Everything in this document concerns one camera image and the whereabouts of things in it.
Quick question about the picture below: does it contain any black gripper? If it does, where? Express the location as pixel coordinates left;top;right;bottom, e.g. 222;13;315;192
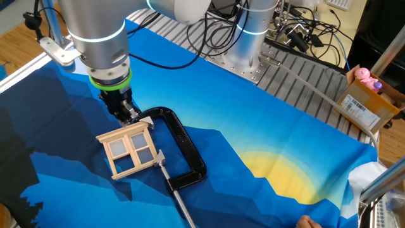
99;85;142;127

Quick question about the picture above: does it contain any miniature wooden sliding window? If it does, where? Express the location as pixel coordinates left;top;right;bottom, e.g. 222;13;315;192
96;121;159;181

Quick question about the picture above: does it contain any black C-clamp with steel screw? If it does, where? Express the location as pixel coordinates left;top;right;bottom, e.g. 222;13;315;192
134;106;208;228

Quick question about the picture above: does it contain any person's bare hand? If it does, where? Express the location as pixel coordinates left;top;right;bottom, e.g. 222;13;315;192
296;214;322;228

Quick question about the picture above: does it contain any blue printed landscape cloth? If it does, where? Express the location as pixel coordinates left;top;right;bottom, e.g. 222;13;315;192
0;18;389;228

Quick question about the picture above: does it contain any cardboard box with shipping label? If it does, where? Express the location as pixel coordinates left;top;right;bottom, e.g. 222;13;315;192
334;65;405;136

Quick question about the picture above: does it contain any white keyboard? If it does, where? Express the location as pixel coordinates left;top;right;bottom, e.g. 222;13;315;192
325;0;352;11

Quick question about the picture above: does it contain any pink plastic toy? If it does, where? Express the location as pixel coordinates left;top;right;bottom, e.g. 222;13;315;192
354;67;379;92

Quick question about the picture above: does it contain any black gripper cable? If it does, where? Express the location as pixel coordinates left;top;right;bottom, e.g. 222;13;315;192
128;12;209;70

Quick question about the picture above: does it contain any silver mounting bracket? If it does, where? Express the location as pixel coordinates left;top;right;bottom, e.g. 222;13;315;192
39;36;83;67

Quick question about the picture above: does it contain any aluminium frame post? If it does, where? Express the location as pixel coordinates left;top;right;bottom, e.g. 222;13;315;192
359;164;405;205
40;0;69;47
370;25;405;77

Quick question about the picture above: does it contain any black cable bundle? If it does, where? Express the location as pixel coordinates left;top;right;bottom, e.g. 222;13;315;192
186;0;251;58

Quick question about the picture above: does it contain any black camera on mount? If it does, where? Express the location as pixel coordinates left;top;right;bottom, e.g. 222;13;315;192
22;11;44;41

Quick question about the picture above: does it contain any grey flexible hose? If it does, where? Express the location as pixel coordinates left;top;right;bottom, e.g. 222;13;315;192
259;53;380;153

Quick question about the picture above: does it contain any blue cable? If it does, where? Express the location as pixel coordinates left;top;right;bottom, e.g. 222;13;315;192
332;31;351;72

